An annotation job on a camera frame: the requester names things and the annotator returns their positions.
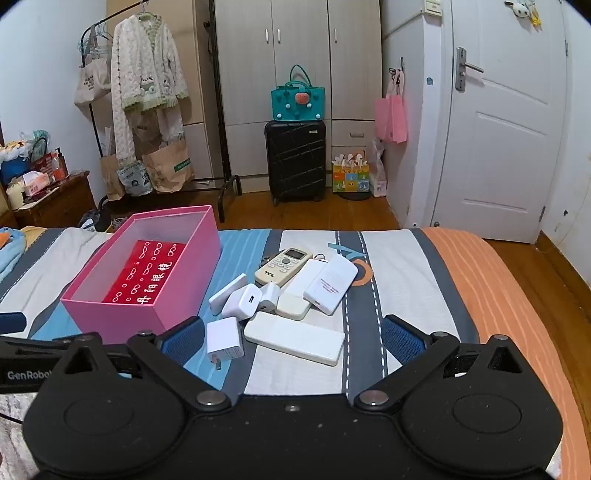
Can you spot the red printed flat box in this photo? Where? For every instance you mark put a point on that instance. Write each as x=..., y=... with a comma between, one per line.
x=147, y=272

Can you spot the wooden nightstand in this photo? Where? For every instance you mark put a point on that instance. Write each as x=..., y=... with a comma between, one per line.
x=55, y=207

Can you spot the striped bedspread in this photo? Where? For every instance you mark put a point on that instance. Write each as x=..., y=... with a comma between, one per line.
x=415, y=277

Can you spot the light switch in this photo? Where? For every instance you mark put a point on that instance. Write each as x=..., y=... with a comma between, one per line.
x=434, y=7

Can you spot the brown paper bag green label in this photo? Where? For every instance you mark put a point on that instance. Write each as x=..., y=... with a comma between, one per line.
x=166, y=170

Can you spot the white and yellow bouquet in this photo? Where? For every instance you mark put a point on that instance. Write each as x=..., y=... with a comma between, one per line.
x=14, y=150

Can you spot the plain brown paper bag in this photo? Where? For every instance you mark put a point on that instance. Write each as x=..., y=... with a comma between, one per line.
x=111, y=177

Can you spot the slim cream remote control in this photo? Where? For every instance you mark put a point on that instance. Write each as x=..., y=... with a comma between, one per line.
x=281, y=267

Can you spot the black metal clothes rack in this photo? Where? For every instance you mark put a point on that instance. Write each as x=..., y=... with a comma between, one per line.
x=223, y=203

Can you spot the canvas tote bag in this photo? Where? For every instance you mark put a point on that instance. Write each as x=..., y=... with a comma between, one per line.
x=92, y=81

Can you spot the plain white remote control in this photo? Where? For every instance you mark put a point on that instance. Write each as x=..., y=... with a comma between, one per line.
x=330, y=284

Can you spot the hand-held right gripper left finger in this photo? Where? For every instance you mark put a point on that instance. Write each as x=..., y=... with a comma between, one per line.
x=184, y=340

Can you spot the pink and white tissue box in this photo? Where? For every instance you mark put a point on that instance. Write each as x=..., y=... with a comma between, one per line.
x=34, y=183

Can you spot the light blue blanket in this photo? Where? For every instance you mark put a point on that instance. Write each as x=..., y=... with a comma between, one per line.
x=9, y=256

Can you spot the grey-blue printed bag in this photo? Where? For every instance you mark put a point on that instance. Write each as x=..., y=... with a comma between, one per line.
x=134, y=180

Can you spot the wide cream remote control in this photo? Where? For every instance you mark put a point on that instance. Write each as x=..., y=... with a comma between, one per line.
x=293, y=305

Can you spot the blue round container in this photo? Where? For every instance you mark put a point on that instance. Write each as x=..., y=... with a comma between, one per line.
x=14, y=170

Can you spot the white wardrobe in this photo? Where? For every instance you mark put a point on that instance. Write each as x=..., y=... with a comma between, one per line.
x=300, y=55

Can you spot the white door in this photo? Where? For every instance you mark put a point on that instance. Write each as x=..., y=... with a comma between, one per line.
x=498, y=161

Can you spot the cream cylindrical container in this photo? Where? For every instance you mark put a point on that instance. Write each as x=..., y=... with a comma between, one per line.
x=14, y=194

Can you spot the white fluffy blanket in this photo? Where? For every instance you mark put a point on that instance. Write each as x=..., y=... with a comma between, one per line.
x=14, y=447

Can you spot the grey sneaker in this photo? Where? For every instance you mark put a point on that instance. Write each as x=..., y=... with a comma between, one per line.
x=118, y=222

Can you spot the bunch of clothes hangers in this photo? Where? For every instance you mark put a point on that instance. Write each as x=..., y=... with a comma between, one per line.
x=94, y=39

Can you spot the small plush toy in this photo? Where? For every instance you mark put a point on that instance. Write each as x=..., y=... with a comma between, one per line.
x=521, y=9

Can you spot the dark bag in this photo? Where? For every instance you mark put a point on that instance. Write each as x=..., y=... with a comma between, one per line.
x=99, y=217

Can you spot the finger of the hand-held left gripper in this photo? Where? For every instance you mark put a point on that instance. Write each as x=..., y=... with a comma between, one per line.
x=11, y=322

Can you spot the white charger with prongs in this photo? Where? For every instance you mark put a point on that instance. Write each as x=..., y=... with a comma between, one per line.
x=225, y=341

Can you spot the colourful gift bag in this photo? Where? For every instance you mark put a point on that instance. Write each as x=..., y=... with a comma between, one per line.
x=351, y=180

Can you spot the black suitcase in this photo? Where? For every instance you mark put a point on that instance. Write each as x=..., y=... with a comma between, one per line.
x=295, y=161

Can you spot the white charger with port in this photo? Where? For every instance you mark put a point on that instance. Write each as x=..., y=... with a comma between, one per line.
x=244, y=302

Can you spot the small white charger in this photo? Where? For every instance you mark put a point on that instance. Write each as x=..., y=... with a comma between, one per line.
x=270, y=295

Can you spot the beige wardrobe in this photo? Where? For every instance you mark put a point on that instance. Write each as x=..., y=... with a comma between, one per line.
x=194, y=69

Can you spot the long white power bank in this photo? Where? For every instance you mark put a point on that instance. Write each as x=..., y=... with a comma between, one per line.
x=295, y=339

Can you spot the yellow bed sheet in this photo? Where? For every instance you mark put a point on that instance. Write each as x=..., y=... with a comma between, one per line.
x=33, y=234

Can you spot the crumpled pale green bag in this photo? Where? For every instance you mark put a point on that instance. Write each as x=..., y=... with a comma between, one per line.
x=34, y=140

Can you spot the white knitted cardigan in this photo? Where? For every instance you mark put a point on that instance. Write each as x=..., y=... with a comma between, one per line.
x=138, y=60

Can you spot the pink cardboard box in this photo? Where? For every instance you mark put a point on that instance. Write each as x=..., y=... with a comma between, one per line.
x=138, y=318

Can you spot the red pump bottle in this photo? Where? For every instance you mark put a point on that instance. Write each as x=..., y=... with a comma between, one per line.
x=60, y=168

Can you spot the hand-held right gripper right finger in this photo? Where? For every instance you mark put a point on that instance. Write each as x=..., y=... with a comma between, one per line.
x=401, y=341

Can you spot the pink paper bag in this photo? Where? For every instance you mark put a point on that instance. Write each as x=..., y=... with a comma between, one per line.
x=392, y=120

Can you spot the white plastic bag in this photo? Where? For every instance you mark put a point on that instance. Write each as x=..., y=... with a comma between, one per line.
x=378, y=180

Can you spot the teal felt handbag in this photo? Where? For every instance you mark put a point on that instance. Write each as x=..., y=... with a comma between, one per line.
x=281, y=107

